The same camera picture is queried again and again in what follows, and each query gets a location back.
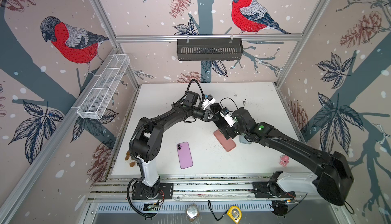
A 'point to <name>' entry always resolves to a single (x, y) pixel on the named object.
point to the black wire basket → (210, 51)
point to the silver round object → (192, 212)
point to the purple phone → (185, 157)
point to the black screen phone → (219, 120)
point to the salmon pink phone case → (228, 144)
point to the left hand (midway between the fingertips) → (217, 119)
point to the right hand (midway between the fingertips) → (225, 125)
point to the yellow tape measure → (235, 214)
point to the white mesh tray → (95, 103)
